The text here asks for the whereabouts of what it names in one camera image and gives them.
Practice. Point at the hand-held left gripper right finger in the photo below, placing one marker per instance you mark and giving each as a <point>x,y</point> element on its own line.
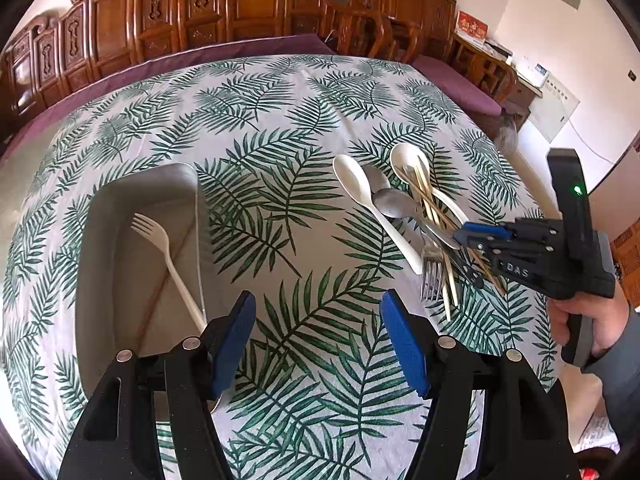
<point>405,345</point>

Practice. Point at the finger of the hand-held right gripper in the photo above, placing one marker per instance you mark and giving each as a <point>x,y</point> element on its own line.
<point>475,234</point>
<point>515,267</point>

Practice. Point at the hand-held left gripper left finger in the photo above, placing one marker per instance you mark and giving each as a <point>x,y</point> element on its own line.
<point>232,342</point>

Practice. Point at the pale chopstick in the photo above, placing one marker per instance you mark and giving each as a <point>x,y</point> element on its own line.
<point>431,199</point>
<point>424,195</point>
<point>446,285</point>

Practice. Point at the metal fork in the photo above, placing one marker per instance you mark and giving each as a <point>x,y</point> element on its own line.
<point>432,280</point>

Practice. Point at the metal spoon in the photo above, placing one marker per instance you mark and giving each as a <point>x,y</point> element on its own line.
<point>397,204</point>
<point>374,180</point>

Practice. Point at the white round plastic spoon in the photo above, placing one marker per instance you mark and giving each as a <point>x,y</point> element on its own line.
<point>407,160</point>

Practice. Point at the white oval plastic spoon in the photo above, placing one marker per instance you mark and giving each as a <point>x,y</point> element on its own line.
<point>350,175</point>

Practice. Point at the grey utensil tray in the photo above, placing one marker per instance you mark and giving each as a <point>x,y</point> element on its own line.
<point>140,195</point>

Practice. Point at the person's right forearm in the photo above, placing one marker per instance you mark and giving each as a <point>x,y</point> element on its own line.
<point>620,390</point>

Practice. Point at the person's right hand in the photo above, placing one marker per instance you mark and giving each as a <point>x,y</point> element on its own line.
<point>602,322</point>

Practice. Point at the white plastic fork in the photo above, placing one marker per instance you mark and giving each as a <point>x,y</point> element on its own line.
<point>170,265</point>

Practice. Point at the clear plastic bag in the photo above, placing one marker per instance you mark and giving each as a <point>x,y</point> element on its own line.
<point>509,132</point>

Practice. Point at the wooden side table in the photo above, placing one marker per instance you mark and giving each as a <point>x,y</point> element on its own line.
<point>522,95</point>

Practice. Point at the purple armchair cushion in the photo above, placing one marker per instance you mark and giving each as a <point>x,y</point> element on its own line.
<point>450,80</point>

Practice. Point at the white box device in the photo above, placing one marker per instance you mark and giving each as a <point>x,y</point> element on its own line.
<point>534,71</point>

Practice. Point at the printed paper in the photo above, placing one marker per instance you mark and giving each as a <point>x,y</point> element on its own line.
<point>600,432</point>

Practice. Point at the leaf-print tablecloth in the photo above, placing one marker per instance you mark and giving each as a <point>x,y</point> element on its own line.
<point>300,125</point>

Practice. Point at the red desk calendar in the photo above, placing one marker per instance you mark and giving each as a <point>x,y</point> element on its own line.
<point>471,27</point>

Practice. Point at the carved wooden armchair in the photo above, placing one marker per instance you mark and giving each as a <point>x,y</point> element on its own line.
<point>400,15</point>

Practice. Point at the long purple sofa cushion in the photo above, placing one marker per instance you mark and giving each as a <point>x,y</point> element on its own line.
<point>210,47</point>

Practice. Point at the carved wooden sofa bench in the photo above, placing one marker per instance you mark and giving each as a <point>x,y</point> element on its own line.
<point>165,5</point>

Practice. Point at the white wall panel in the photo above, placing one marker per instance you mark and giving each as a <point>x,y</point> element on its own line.
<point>555,105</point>

